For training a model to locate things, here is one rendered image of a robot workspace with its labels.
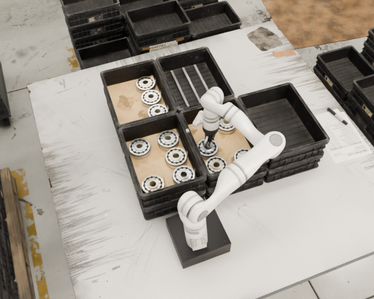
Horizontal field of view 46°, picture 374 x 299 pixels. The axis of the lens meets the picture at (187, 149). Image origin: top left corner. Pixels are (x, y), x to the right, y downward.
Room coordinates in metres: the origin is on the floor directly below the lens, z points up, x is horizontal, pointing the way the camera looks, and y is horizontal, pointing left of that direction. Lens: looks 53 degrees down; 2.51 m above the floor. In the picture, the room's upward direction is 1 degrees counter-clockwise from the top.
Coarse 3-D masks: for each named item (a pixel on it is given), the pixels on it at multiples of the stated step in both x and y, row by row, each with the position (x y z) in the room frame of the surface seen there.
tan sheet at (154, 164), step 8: (152, 136) 1.33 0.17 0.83; (128, 144) 1.29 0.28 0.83; (152, 144) 1.28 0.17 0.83; (152, 152) 1.23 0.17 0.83; (160, 152) 1.23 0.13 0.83; (136, 160) 1.19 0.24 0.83; (144, 160) 1.19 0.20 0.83; (152, 160) 1.19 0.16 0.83; (160, 160) 1.19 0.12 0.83; (136, 168) 1.14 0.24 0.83; (144, 168) 1.14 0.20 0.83; (152, 168) 1.14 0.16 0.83; (160, 168) 1.14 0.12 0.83; (168, 168) 1.14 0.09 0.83; (192, 168) 1.14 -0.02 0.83; (144, 176) 1.10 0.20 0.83; (160, 176) 1.10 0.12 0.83; (168, 176) 1.10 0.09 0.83; (184, 176) 1.10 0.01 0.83; (168, 184) 1.06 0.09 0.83
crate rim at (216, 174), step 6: (192, 108) 1.42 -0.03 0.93; (198, 108) 1.42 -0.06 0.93; (240, 108) 1.43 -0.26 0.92; (180, 114) 1.38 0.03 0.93; (246, 114) 1.37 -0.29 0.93; (186, 126) 1.31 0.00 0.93; (192, 138) 1.24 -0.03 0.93; (198, 150) 1.17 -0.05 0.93; (198, 156) 1.14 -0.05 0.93; (204, 162) 1.10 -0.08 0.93; (264, 162) 1.11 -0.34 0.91; (204, 168) 1.07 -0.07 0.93; (210, 174) 1.04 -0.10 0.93; (216, 174) 1.04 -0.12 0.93
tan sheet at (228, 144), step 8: (192, 128) 1.38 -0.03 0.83; (200, 128) 1.38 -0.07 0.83; (200, 136) 1.33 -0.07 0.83; (216, 136) 1.32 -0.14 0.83; (224, 136) 1.32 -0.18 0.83; (232, 136) 1.32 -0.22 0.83; (240, 136) 1.32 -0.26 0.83; (224, 144) 1.28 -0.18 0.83; (232, 144) 1.27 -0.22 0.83; (240, 144) 1.27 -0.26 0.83; (248, 144) 1.27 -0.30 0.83; (224, 152) 1.23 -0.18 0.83; (232, 152) 1.23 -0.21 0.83; (232, 160) 1.18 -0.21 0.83
